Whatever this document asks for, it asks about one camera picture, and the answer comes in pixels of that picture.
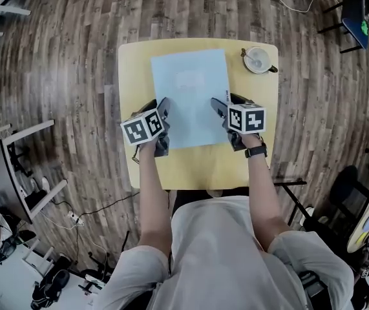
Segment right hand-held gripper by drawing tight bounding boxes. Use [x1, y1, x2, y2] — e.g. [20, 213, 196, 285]
[210, 92, 267, 152]

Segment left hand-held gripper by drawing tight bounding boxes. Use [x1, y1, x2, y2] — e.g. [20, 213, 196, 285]
[120, 97, 171, 158]

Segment light blue paper sheet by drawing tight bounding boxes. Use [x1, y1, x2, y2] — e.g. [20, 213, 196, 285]
[150, 48, 231, 150]

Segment person's left forearm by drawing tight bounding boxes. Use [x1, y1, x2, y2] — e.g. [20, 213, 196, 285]
[138, 137, 174, 258]

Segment person's right forearm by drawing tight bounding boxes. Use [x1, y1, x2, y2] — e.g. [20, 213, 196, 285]
[240, 133, 290, 252]

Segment white cup with spoon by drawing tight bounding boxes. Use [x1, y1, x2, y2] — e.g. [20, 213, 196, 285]
[240, 46, 279, 75]

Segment black wristwatch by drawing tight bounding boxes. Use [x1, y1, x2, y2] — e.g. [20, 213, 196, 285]
[244, 142, 268, 159]

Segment yellow wooden table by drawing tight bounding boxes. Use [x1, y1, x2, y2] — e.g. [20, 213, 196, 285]
[118, 38, 279, 191]

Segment white floor power strip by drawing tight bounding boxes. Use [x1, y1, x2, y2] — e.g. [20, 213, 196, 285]
[67, 211, 85, 227]

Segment blue seat black chair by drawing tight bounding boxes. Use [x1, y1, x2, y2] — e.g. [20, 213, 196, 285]
[316, 0, 369, 54]

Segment person's white shirt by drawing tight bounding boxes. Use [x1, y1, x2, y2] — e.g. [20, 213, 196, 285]
[93, 195, 356, 310]

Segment black backpack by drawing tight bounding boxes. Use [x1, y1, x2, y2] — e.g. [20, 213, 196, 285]
[30, 267, 71, 310]

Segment black cable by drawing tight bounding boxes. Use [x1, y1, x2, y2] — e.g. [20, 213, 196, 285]
[73, 191, 140, 227]

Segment black metal frame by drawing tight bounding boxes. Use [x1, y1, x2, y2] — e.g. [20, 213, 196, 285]
[272, 178, 315, 227]

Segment grey table white frame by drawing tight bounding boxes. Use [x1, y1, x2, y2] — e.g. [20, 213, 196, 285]
[0, 119, 69, 225]

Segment black backpack strap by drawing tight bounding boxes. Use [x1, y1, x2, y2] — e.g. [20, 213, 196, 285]
[297, 269, 330, 305]

